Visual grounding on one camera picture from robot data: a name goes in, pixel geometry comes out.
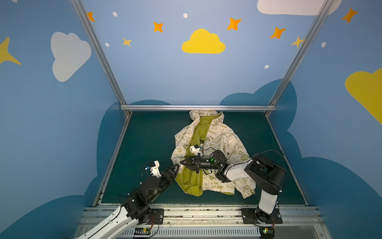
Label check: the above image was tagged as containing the white green printed jacket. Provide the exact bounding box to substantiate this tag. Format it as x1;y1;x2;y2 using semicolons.
171;110;256;199

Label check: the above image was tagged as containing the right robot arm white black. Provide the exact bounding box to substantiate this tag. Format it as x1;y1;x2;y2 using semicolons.
180;150;287;216

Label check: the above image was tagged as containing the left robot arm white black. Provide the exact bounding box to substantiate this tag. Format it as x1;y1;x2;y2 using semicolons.
79;161;180;239

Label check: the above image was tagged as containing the left small circuit board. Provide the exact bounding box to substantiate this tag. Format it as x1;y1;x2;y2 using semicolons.
133;228;152;239

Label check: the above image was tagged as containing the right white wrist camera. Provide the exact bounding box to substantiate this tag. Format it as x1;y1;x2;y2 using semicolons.
190;145;204;156

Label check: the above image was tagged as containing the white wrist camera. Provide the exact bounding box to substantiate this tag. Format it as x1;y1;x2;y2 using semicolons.
190;145;204;156
145;160;161;178

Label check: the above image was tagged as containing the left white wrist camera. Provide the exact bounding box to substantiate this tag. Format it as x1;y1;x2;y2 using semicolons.
145;160;161;178

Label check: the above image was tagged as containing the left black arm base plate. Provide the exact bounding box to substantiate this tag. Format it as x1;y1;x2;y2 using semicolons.
143;209;165;225

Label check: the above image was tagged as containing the aluminium front rail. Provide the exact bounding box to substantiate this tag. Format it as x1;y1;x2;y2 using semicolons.
73;205;332;239

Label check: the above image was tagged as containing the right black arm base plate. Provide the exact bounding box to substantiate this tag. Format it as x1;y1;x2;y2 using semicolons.
241;208;283;225

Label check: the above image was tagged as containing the aluminium back frame bar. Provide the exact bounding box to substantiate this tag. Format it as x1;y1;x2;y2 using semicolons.
120;104;277;112

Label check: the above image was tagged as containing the aluminium left frame post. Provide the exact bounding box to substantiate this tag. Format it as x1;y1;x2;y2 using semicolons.
70;0;126;105

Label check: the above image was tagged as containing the aluminium frame post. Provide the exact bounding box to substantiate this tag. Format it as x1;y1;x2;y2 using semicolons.
70;0;126;105
269;0;335;108

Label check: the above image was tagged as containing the aluminium right frame post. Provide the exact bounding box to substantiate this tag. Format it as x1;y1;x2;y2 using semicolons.
269;0;335;108

